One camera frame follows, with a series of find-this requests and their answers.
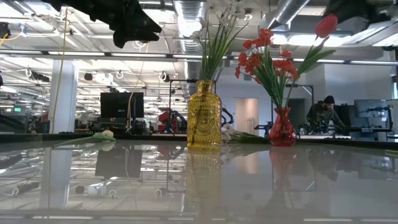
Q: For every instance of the person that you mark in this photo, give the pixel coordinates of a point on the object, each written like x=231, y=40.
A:
x=325, y=113

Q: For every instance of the red background machine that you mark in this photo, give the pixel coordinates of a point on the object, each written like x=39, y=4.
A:
x=164, y=119

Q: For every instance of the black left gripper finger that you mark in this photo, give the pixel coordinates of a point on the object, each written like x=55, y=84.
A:
x=147, y=31
x=122, y=39

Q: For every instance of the long ceiling light strip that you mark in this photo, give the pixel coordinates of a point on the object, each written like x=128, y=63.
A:
x=140, y=55

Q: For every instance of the red artificial tulip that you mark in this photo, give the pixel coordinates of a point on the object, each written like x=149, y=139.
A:
x=326, y=26

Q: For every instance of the black aluminium table frame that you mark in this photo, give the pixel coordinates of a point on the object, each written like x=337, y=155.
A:
x=149, y=137

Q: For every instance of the red artificial flower bunch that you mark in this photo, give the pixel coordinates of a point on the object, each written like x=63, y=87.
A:
x=283, y=64

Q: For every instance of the yellow glass vase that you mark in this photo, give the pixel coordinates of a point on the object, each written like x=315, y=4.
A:
x=203, y=124

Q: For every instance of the white building pillar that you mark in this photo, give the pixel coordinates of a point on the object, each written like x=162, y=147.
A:
x=63, y=99

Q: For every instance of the white door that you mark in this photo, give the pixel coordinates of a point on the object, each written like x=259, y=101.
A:
x=247, y=115

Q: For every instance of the cream artificial tulip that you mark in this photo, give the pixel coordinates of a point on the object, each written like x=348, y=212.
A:
x=107, y=133

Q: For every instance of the white artificial flower bunch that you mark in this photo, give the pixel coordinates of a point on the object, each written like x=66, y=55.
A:
x=248, y=137
x=214, y=56

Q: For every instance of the slanted silver ventilation duct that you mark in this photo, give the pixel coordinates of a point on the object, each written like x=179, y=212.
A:
x=286, y=12

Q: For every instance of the green exit sign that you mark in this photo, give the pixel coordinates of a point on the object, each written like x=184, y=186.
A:
x=17, y=109

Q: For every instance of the red glass vase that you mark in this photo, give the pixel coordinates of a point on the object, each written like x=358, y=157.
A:
x=282, y=130

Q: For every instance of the black computer monitor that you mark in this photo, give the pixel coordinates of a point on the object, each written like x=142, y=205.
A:
x=121, y=105

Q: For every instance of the grey computer monitor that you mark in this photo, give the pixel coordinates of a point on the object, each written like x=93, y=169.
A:
x=370, y=108

